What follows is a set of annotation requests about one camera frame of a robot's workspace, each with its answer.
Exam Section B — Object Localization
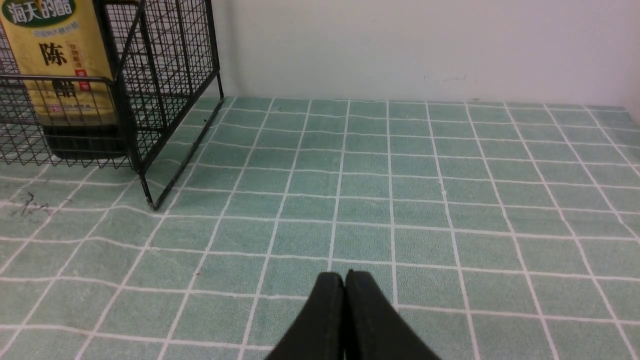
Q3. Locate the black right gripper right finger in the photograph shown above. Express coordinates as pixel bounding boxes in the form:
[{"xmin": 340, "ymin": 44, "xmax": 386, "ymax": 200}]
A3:
[{"xmin": 344, "ymin": 269, "xmax": 439, "ymax": 360}]

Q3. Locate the green checkered tablecloth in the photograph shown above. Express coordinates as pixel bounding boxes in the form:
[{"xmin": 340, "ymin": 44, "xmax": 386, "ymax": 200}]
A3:
[{"xmin": 0, "ymin": 97, "xmax": 640, "ymax": 360}]

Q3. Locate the black wire mesh shelf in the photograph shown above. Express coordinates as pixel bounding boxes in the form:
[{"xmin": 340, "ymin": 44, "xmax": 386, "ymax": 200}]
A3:
[{"xmin": 1, "ymin": 0, "xmax": 225, "ymax": 210}]

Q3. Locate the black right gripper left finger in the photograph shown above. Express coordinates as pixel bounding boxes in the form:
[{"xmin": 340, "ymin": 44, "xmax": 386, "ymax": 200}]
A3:
[{"xmin": 267, "ymin": 272, "xmax": 345, "ymax": 360}]

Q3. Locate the vinegar bottle gold cap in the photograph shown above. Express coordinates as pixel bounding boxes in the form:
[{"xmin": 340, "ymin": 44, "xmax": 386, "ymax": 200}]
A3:
[{"xmin": 1, "ymin": 0, "xmax": 127, "ymax": 160}]

